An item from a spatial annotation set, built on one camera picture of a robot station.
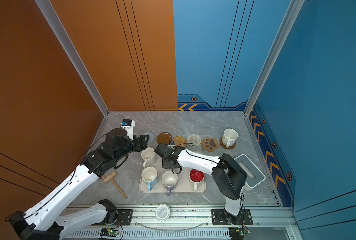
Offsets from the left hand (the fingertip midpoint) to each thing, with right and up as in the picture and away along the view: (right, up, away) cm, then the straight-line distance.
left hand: (143, 135), depth 73 cm
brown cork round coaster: (+47, -9, +26) cm, 54 cm away
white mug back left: (-2, -13, +18) cm, 23 cm away
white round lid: (+10, -36, -3) cm, 38 cm away
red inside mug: (+27, -25, +13) cm, 39 cm away
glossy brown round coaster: (+6, -4, +30) cm, 31 cm away
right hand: (+10, -18, +13) cm, 24 cm away
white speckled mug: (+50, -3, +26) cm, 57 cm away
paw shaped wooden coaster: (+38, -8, +29) cm, 48 cm away
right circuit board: (+45, -46, -3) cm, 65 cm away
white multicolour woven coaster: (+27, -5, +30) cm, 40 cm away
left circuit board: (-16, -47, -2) cm, 49 cm away
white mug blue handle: (0, -25, +14) cm, 28 cm away
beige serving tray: (+20, -29, +11) cm, 37 cm away
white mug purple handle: (+12, -27, +12) cm, 31 cm away
